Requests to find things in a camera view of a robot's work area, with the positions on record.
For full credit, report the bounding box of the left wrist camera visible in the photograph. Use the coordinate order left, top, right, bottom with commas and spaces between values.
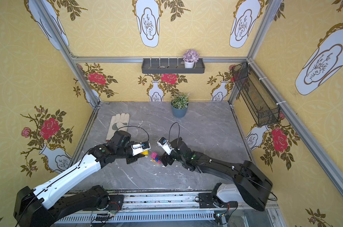
131, 141, 151, 156

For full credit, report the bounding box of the blue pot green plant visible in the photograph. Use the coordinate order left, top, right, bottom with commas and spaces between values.
171, 93, 189, 118

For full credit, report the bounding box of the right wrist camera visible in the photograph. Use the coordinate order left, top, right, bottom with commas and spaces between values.
157, 137, 173, 155

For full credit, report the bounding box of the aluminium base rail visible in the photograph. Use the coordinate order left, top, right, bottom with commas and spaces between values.
57, 191, 286, 227

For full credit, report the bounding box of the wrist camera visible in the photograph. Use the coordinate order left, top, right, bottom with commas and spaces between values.
131, 141, 151, 156
157, 137, 173, 155

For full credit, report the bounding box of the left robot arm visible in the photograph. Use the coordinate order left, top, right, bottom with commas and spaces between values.
14, 131, 150, 227

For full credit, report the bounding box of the black wire mesh basket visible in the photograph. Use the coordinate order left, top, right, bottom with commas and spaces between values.
231, 62, 280, 127

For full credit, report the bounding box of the beige work glove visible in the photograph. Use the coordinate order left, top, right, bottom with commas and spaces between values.
106, 113, 130, 141

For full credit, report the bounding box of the purple flower white pot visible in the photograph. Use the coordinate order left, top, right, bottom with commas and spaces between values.
183, 49, 200, 69

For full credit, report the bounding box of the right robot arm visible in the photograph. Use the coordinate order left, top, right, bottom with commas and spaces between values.
157, 137, 273, 211

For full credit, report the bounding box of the grey wall shelf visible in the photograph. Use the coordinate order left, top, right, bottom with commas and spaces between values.
141, 57, 206, 74

